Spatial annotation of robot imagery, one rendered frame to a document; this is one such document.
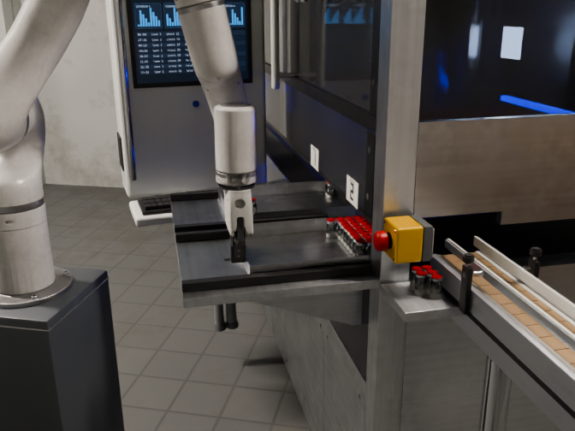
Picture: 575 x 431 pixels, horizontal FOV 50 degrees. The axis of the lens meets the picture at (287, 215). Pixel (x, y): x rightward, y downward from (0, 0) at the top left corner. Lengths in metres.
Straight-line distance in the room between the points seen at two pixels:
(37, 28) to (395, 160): 0.70
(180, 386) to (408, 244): 1.57
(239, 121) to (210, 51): 0.14
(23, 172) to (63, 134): 4.11
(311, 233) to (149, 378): 1.29
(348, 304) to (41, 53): 0.81
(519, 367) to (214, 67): 0.74
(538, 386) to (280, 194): 1.07
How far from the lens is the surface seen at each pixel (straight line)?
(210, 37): 1.20
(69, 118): 5.38
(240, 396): 2.50
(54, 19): 1.23
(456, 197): 1.31
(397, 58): 1.19
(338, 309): 1.42
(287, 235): 1.54
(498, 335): 1.12
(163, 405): 2.49
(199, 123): 2.16
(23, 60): 1.24
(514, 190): 1.37
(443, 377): 1.48
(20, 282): 1.37
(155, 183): 2.18
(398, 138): 1.22
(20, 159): 1.36
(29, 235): 1.34
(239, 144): 1.23
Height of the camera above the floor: 1.43
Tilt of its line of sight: 19 degrees down
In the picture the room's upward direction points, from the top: straight up
